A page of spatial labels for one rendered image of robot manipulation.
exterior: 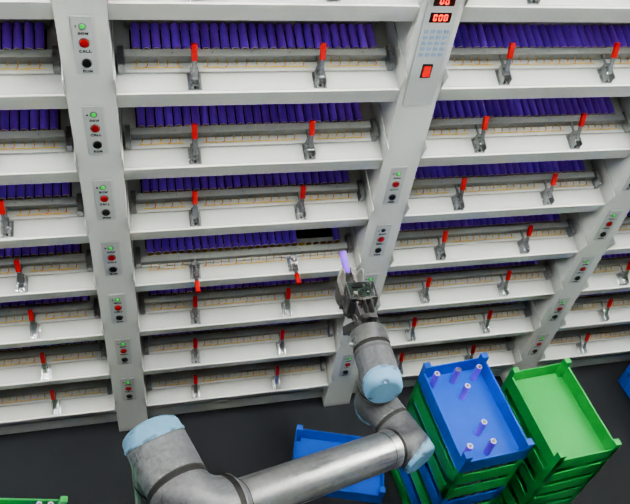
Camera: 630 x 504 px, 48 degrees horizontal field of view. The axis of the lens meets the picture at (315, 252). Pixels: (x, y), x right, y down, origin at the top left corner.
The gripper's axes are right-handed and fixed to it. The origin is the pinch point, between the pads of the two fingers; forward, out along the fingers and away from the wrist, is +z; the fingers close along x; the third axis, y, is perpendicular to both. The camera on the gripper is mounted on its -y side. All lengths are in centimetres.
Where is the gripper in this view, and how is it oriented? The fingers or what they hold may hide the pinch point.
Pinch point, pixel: (347, 273)
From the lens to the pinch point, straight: 183.9
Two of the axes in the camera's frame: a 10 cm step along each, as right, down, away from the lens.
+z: -1.9, -7.4, 6.5
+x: -9.7, 0.6, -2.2
